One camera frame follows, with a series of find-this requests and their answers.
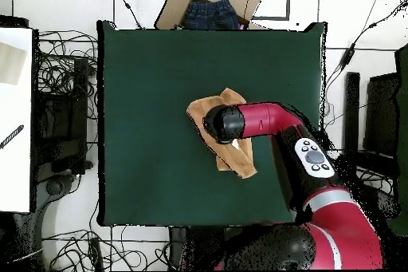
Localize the orange terry towel white tag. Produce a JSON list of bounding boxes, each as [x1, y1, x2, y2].
[[186, 87, 258, 179]]

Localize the dark green tablecloth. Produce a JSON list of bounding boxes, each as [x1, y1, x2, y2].
[[96, 20, 328, 227]]

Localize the dark blue jeans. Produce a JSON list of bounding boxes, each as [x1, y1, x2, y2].
[[182, 0, 241, 31]]

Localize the brown cardboard box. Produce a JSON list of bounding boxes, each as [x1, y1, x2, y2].
[[154, 0, 264, 31]]

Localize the black equipment stand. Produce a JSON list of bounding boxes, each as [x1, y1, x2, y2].
[[33, 57, 94, 183]]

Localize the white side table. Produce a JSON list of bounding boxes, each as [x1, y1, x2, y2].
[[0, 26, 33, 214]]

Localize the beige paper sheet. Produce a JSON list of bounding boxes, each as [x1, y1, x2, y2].
[[0, 41, 27, 86]]

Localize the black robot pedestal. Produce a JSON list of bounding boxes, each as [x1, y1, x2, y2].
[[168, 226, 230, 272]]

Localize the black cable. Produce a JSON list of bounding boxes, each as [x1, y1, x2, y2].
[[324, 0, 408, 101], [42, 227, 171, 272], [109, 0, 144, 30]]

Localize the black floor frame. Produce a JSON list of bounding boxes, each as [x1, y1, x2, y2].
[[244, 0, 292, 22]]

